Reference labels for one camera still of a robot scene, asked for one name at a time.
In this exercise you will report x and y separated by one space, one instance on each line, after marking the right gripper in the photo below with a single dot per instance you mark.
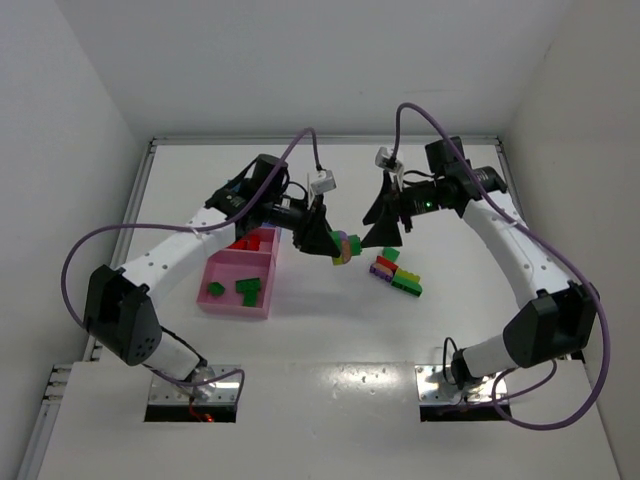
396 207

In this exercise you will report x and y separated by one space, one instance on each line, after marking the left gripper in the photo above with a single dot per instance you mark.
308 223

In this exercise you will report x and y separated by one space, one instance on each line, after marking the red lego brick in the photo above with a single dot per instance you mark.
254 242

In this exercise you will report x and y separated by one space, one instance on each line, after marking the green lego plate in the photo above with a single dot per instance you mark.
248 284

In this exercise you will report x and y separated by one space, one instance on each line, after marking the red flower lego piece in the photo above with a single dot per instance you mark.
240 245

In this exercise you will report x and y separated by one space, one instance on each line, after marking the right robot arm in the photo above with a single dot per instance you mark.
556 314

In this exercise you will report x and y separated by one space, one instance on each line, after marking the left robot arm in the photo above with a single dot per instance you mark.
120 310

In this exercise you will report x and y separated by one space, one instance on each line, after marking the green sloped lego brick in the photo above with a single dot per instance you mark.
391 254

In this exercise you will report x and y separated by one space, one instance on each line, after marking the small pink bin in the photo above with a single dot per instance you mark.
264 240

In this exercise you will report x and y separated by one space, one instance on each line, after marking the red purple lego stack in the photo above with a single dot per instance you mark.
383 269

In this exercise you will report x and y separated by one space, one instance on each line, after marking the lime green long lego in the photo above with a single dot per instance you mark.
407 282

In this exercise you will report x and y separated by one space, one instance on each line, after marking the large pink bin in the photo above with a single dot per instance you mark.
228 266

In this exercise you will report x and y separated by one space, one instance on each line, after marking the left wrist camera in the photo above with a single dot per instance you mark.
321 182

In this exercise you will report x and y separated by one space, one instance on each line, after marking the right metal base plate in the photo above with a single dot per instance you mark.
435 391

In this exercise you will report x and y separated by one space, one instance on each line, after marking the metal base plate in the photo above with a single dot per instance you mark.
210 386
435 391

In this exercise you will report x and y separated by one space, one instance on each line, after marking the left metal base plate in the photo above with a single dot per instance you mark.
210 386

